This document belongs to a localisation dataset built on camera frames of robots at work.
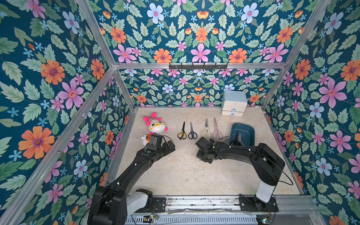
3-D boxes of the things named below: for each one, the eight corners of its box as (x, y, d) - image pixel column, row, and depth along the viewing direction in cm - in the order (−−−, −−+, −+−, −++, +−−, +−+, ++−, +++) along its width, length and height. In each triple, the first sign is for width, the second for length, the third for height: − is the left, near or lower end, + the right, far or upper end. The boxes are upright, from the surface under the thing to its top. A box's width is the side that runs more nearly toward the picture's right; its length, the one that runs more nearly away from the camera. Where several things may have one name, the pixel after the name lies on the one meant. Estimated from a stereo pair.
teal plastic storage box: (228, 143, 100) (230, 139, 95) (231, 124, 111) (233, 119, 107) (252, 149, 97) (255, 145, 92) (252, 128, 108) (255, 124, 104)
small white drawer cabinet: (222, 117, 116) (226, 104, 104) (219, 103, 126) (222, 90, 114) (244, 117, 116) (250, 104, 104) (239, 103, 126) (244, 90, 114)
